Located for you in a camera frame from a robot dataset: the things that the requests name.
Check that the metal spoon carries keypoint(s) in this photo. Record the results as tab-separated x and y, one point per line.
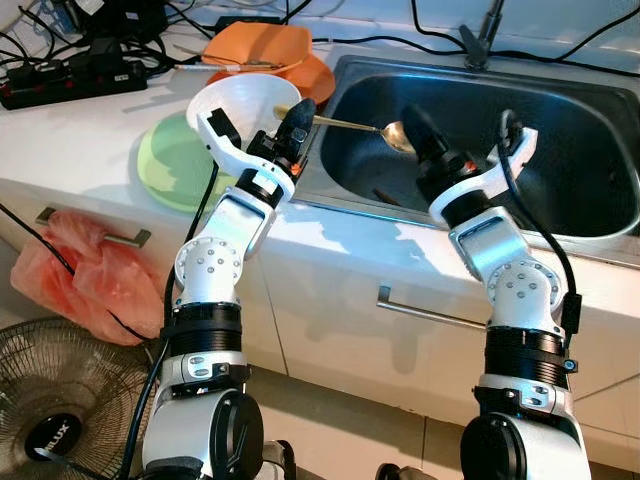
398	136

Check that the orange bowl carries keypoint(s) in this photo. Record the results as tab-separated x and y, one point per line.
255	45

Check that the slim long utensil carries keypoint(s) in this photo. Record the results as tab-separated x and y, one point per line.
230	66

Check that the white kitchen cabinet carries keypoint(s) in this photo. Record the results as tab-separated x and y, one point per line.
330	330

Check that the orange plastic bag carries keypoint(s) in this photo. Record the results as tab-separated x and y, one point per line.
90	285

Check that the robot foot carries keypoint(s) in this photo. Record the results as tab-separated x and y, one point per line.
278	462
402	472

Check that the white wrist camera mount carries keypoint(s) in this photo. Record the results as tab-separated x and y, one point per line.
480	180
228	152

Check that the steel sink faucet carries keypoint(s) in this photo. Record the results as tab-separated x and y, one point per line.
475	50

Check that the black power adapter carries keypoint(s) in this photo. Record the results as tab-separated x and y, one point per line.
120	18

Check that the green plate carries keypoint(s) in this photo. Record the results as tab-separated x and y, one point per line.
165	165

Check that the brown chopstick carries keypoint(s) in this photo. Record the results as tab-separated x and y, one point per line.
387	197

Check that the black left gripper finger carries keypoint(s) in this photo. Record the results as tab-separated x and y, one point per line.
297	128

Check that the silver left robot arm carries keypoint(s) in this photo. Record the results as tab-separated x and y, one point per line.
210	265

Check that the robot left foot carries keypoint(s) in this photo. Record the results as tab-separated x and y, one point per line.
278	462

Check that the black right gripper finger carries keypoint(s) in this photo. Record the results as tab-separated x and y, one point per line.
422	130

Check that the orange plate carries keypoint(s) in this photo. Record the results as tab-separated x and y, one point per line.
318	80

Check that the black power strip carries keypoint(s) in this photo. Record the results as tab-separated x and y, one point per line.
70	85

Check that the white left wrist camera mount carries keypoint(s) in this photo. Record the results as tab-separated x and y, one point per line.
228	152

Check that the stainless steel kitchen sink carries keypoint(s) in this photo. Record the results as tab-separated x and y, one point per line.
570	120

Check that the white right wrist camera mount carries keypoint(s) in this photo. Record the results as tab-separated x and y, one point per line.
480	180

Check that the white bowl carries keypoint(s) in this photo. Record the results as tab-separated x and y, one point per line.
245	100

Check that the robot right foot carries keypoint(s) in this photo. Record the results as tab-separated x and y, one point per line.
402	472

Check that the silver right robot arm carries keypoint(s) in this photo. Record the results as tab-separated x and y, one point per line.
510	285

